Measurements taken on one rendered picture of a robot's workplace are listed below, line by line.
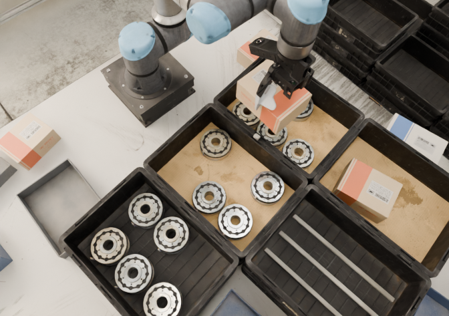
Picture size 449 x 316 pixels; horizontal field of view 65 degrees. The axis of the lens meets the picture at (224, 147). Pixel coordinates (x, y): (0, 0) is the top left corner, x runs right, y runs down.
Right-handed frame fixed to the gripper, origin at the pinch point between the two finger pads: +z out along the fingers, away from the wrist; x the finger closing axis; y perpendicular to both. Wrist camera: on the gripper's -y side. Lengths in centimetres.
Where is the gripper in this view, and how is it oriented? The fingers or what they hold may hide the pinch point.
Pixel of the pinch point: (272, 92)
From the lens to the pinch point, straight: 97.5
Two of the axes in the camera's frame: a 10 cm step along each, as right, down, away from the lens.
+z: -0.3, 4.1, 9.1
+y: 6.7, 6.8, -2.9
